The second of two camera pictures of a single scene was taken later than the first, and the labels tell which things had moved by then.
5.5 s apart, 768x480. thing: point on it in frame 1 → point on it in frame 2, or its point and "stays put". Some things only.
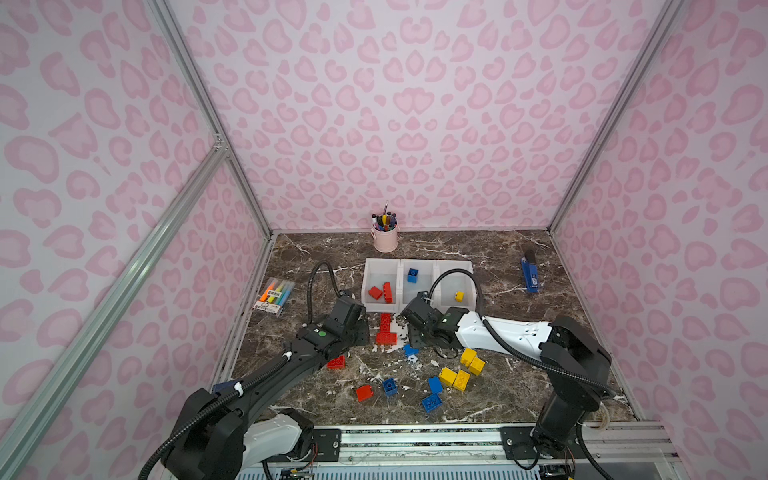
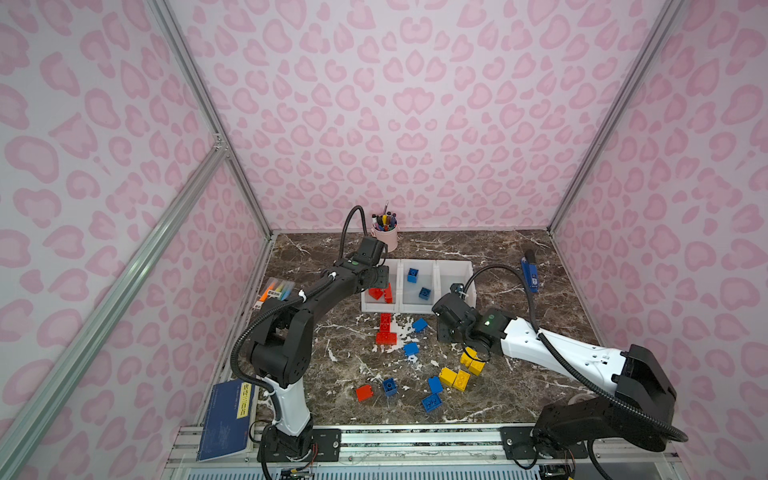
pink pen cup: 385,230 stays put
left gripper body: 360,335 → 380,278
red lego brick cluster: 385,336 stays put
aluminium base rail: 623,444 stays put
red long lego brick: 388,297 stays put
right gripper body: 421,338 → 445,333
